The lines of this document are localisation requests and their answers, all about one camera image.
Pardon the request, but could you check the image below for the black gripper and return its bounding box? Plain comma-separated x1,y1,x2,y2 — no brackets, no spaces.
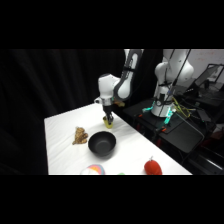
101,104,115,126

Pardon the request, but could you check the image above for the yellow plastic cup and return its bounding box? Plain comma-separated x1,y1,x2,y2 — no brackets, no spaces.
102,115,115,130

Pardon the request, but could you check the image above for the black bowl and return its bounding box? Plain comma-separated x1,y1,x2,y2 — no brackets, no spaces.
87,130,117,157

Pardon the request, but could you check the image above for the tan tag on wrist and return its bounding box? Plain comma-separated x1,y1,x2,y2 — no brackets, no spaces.
113,100,126,108

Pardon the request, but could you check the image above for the brown plush toy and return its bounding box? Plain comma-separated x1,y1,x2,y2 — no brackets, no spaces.
72,126,89,146

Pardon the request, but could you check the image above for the rainbow striped ball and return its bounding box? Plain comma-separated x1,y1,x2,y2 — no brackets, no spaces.
80,163,106,176

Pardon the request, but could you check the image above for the red plush fruit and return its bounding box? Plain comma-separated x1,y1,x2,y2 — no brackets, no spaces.
143,156,163,176

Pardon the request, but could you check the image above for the black robot stand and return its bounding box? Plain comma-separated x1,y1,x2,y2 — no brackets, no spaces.
122,97,206,155

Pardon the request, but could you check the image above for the black curtain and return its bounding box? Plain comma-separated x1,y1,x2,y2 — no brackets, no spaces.
0,49,165,176

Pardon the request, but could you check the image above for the white board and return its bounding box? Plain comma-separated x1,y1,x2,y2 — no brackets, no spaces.
189,49,224,84

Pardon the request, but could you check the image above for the yellow green cable bundle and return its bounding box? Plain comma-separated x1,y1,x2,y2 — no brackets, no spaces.
172,97,193,120

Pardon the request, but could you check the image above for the black cable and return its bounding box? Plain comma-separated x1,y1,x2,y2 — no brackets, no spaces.
165,49,193,102

